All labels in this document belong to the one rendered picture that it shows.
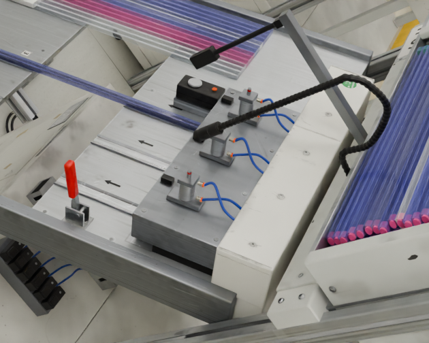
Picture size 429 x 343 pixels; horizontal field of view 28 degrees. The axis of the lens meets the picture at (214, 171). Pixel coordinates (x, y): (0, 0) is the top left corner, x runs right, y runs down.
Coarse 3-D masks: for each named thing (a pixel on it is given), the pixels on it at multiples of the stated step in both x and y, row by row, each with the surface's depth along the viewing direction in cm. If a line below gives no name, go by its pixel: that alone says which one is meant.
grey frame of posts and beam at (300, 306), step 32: (384, 64) 164; (352, 160) 128; (320, 224) 117; (288, 288) 108; (320, 288) 105; (256, 320) 112; (288, 320) 105; (320, 320) 103; (352, 320) 100; (384, 320) 98
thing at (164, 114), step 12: (12, 60) 149; (24, 60) 149; (48, 72) 147; (60, 72) 148; (72, 84) 147; (84, 84) 146; (96, 84) 146; (108, 96) 145; (120, 96) 145; (144, 108) 143; (156, 108) 143; (168, 120) 143; (180, 120) 142; (192, 120) 142
